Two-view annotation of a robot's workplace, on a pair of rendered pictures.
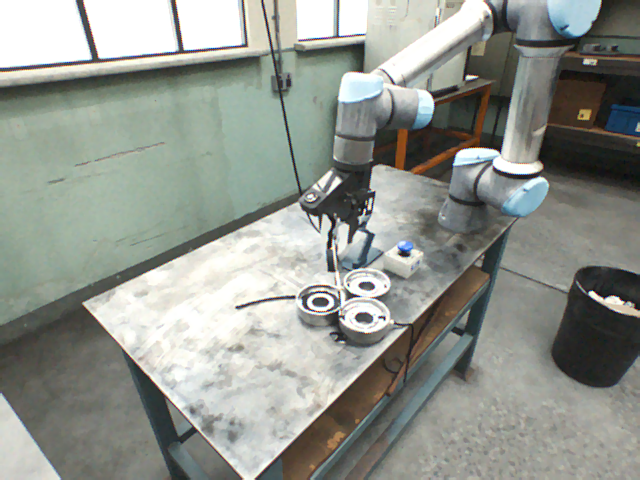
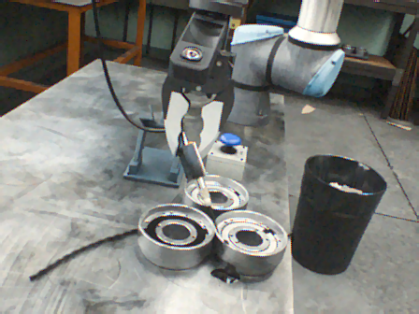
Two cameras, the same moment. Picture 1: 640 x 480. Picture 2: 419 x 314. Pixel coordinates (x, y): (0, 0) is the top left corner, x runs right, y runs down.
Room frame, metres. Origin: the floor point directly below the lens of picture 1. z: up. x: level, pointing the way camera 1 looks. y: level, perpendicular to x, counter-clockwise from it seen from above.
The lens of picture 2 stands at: (0.25, 0.30, 1.20)
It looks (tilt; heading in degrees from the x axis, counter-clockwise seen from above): 25 degrees down; 322
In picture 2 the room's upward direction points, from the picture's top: 10 degrees clockwise
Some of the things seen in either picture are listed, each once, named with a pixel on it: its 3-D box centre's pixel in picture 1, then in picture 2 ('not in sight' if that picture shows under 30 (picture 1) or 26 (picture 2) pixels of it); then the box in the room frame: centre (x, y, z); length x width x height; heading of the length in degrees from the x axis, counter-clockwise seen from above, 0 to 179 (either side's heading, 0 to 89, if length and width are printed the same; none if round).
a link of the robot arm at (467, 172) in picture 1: (475, 172); (256, 52); (1.07, -0.44, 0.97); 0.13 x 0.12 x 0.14; 26
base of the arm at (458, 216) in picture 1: (465, 208); (245, 96); (1.08, -0.44, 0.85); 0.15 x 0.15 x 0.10
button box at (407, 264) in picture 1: (404, 259); (226, 159); (0.84, -0.21, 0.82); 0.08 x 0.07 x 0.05; 138
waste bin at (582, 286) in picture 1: (602, 328); (331, 215); (1.22, -1.19, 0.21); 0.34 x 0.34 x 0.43
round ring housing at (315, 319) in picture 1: (320, 305); (175, 235); (0.67, 0.00, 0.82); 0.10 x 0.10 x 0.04
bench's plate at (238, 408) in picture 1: (346, 248); (135, 160); (0.94, -0.07, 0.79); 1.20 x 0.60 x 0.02; 138
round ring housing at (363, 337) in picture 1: (363, 321); (248, 242); (0.61, -0.09, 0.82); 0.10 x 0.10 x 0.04
